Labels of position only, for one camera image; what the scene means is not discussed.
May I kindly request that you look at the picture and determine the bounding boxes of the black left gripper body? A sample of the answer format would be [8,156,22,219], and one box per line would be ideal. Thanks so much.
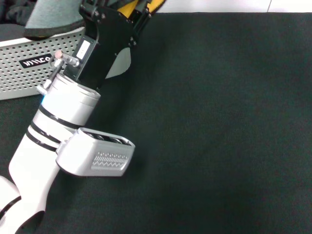
[62,3,139,90]

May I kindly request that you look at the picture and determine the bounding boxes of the grey yellow black-trimmed towel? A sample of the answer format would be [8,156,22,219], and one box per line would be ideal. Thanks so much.
[23,0,169,41]

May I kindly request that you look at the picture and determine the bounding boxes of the grey perforated storage box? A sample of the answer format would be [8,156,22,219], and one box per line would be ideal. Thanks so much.
[0,26,132,100]

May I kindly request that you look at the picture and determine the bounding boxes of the black tablecloth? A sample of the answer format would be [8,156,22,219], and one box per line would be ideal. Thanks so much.
[0,12,312,234]

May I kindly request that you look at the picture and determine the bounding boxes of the black cloth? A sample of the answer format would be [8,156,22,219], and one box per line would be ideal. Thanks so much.
[0,0,37,41]

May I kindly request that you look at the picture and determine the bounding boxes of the left arm connector cable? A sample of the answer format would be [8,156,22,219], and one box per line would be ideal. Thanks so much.
[36,50,80,95]

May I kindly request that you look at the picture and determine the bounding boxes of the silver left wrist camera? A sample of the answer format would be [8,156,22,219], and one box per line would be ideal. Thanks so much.
[55,127,136,177]

